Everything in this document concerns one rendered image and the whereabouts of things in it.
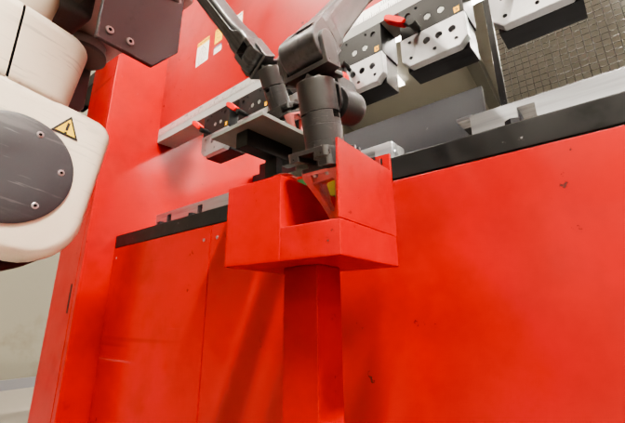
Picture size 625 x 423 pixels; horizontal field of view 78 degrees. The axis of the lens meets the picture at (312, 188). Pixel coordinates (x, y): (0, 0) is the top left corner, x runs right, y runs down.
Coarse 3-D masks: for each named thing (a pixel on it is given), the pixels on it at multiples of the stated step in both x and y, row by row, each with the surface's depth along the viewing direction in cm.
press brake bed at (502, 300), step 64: (448, 192) 63; (512, 192) 57; (576, 192) 52; (128, 256) 133; (192, 256) 108; (448, 256) 61; (512, 256) 55; (576, 256) 50; (128, 320) 123; (192, 320) 101; (256, 320) 86; (384, 320) 66; (448, 320) 59; (512, 320) 53; (576, 320) 49; (128, 384) 114; (192, 384) 95; (256, 384) 81; (384, 384) 63; (448, 384) 57; (512, 384) 51; (576, 384) 47
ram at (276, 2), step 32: (256, 0) 138; (288, 0) 125; (320, 0) 115; (416, 0) 91; (192, 32) 167; (256, 32) 134; (288, 32) 121; (352, 32) 102; (192, 64) 160; (224, 64) 143; (192, 96) 154; (160, 128) 166; (192, 128) 152
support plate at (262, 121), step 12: (252, 120) 82; (264, 120) 82; (276, 120) 83; (228, 132) 88; (264, 132) 88; (276, 132) 88; (288, 132) 88; (300, 132) 89; (228, 144) 94; (288, 144) 94; (300, 144) 94
